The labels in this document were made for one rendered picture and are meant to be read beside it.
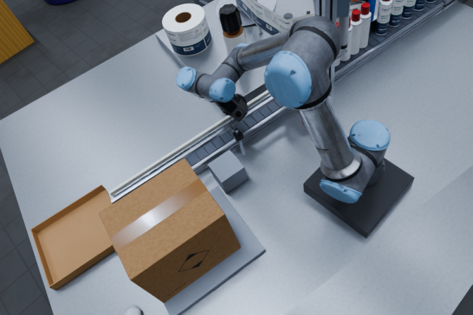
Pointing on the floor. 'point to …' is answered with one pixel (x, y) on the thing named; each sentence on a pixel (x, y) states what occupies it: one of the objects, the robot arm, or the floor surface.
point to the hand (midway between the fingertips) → (246, 111)
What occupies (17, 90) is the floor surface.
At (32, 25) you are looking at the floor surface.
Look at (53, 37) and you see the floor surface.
